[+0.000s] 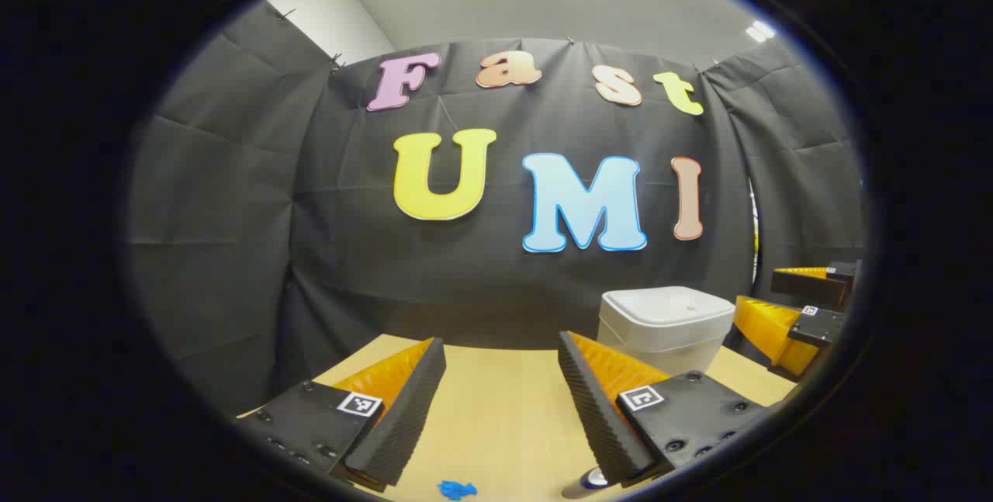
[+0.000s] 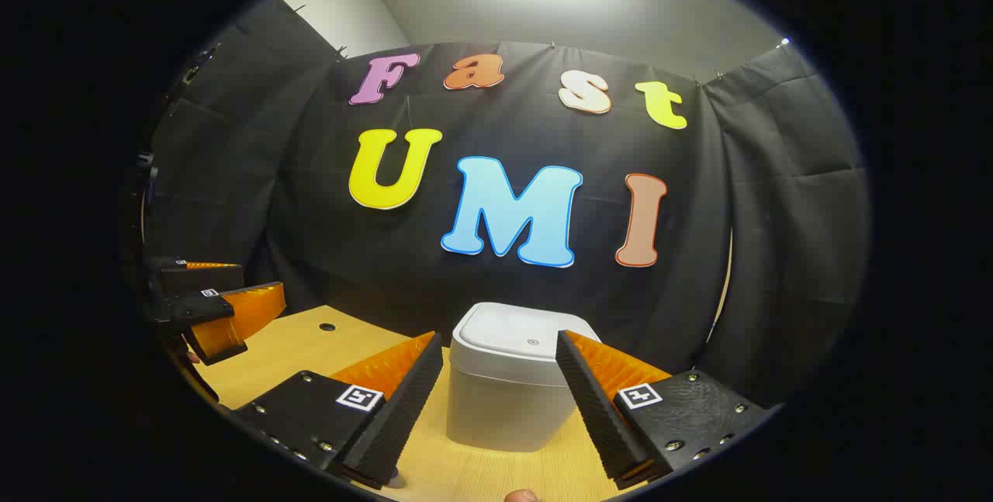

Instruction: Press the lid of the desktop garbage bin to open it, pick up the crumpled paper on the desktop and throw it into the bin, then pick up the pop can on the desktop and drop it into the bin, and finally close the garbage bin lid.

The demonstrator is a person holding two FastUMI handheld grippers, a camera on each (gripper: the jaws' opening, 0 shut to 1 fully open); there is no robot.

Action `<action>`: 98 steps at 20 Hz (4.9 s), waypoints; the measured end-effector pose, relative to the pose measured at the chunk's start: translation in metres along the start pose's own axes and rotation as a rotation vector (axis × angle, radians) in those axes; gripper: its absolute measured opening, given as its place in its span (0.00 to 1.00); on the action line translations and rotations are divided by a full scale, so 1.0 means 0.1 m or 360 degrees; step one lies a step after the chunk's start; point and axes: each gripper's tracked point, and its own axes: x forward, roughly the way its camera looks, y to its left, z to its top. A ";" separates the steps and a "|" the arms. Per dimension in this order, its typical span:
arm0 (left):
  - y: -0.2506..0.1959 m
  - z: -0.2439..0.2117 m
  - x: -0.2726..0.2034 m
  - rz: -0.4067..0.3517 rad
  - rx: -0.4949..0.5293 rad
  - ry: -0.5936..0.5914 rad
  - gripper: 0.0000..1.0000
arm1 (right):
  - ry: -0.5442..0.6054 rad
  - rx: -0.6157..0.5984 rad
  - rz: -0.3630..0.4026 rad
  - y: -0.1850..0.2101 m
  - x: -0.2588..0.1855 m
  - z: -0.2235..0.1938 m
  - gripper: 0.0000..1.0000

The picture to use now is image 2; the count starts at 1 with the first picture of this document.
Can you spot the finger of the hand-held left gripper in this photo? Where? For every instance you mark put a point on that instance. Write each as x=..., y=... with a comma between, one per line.
x=202, y=278
x=233, y=323

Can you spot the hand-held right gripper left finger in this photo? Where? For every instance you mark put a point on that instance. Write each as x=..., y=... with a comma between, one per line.
x=403, y=417

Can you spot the grey desktop garbage bin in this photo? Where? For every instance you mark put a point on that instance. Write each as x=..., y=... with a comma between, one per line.
x=504, y=393

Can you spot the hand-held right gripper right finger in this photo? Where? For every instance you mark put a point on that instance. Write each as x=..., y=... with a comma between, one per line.
x=593, y=409

